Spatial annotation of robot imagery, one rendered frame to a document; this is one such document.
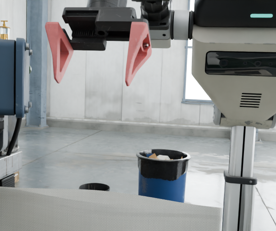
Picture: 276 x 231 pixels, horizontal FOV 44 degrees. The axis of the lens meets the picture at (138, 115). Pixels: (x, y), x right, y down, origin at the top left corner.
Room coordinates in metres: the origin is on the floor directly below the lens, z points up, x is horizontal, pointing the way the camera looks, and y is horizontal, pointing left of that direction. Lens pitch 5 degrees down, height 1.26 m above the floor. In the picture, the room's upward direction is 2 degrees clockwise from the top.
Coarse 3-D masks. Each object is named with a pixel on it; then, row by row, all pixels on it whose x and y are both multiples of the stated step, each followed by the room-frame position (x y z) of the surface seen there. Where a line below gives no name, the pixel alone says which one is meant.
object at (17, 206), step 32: (0, 192) 0.73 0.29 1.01; (32, 192) 0.70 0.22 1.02; (64, 192) 0.73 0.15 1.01; (96, 192) 0.73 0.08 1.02; (0, 224) 0.73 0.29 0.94; (32, 224) 0.70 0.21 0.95; (64, 224) 0.67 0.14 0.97; (96, 224) 0.65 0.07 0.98; (128, 224) 0.65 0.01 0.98; (160, 224) 0.65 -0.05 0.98; (192, 224) 0.65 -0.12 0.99
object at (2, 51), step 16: (0, 48) 0.38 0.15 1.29; (16, 48) 0.39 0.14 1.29; (0, 64) 0.38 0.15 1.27; (16, 64) 0.39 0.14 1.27; (0, 80) 0.38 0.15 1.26; (16, 80) 0.39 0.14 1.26; (0, 96) 0.38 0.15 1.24; (16, 96) 0.39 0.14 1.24; (0, 112) 0.39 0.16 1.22; (16, 112) 0.39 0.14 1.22; (0, 128) 0.42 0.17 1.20
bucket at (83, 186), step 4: (84, 184) 3.27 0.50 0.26; (88, 184) 3.30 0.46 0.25; (92, 184) 3.32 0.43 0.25; (96, 184) 3.32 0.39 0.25; (100, 184) 3.32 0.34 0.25; (104, 184) 3.30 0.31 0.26; (80, 188) 3.20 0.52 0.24; (84, 188) 3.26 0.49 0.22; (88, 188) 3.30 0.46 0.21; (92, 188) 3.31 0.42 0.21; (96, 188) 3.32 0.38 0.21; (100, 188) 3.31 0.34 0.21; (104, 188) 3.29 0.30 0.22; (108, 188) 3.23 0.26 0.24
